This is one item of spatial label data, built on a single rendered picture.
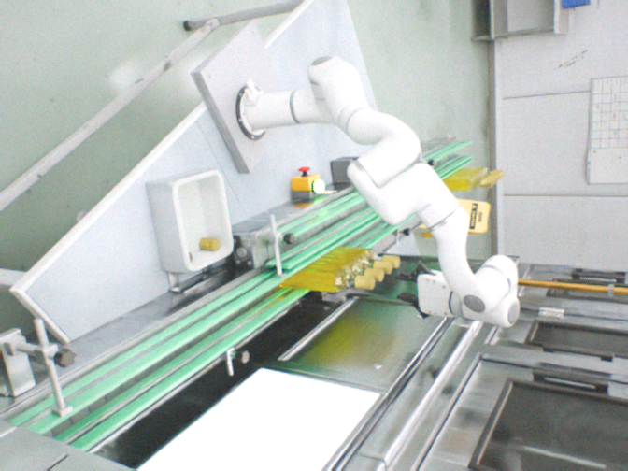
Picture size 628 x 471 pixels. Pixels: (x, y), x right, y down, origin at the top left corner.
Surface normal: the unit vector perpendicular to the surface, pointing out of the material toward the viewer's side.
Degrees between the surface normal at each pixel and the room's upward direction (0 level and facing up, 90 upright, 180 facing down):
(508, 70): 90
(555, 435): 90
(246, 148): 3
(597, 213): 90
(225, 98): 3
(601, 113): 90
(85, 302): 0
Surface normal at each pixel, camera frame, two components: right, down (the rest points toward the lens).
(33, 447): -0.11, -0.95
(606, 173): -0.51, 0.29
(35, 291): 0.86, 0.05
